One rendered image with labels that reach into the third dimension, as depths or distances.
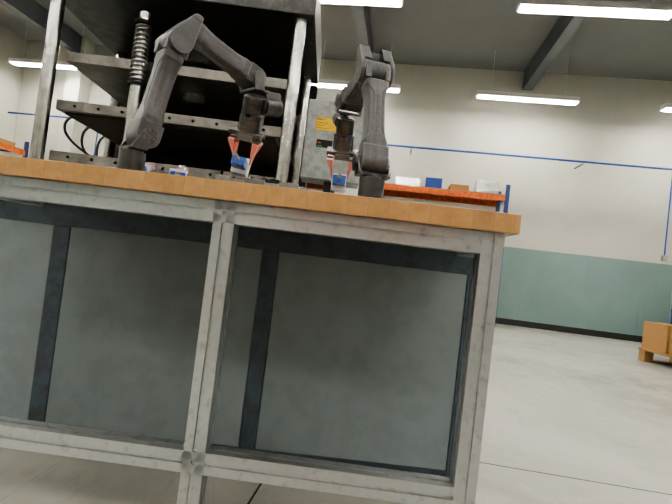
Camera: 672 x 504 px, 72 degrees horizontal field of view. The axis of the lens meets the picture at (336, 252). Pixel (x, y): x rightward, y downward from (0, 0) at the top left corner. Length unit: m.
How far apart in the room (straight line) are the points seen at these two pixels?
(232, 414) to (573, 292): 7.53
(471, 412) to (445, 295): 0.53
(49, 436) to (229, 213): 0.59
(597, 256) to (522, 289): 1.31
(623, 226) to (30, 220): 8.36
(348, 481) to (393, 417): 0.50
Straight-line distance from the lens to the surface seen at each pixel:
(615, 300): 8.85
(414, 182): 7.66
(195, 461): 1.08
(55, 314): 1.64
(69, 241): 1.62
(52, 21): 2.78
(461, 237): 0.98
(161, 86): 1.32
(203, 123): 2.42
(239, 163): 1.46
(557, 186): 8.64
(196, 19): 1.40
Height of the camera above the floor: 0.65
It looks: 2 degrees up
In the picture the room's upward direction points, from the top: 7 degrees clockwise
